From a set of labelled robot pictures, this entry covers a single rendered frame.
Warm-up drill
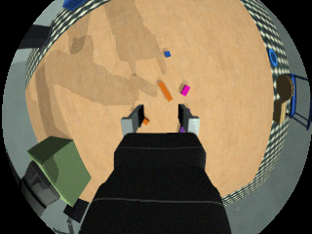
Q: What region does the orange rod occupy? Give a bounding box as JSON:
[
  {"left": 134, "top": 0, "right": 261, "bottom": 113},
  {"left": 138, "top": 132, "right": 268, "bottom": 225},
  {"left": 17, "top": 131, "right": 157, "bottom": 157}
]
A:
[
  {"left": 142, "top": 116, "right": 150, "bottom": 125},
  {"left": 158, "top": 81, "right": 173, "bottom": 101}
]

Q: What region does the purple rod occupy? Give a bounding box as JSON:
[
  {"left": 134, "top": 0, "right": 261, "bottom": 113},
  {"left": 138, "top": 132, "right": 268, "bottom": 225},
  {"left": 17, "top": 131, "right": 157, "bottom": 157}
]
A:
[{"left": 178, "top": 126, "right": 184, "bottom": 133}]

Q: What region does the small magenta block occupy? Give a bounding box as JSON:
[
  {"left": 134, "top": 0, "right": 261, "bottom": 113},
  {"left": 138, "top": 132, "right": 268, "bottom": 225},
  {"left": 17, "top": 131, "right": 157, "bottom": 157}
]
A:
[{"left": 181, "top": 85, "right": 190, "bottom": 96}]

